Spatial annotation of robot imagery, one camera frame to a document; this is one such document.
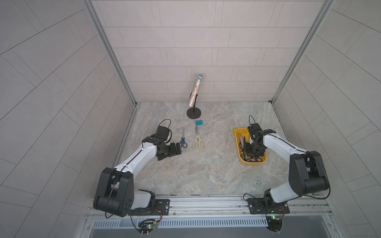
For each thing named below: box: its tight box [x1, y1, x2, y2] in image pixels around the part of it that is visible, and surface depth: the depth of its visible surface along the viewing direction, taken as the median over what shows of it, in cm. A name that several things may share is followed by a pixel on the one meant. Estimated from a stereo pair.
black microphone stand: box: [186, 94, 202, 119], surface depth 110 cm
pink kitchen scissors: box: [239, 132, 248, 161], surface depth 89 cm
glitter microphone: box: [187, 73, 204, 108], surface depth 96 cm
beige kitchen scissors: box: [191, 124, 205, 151], surface depth 96 cm
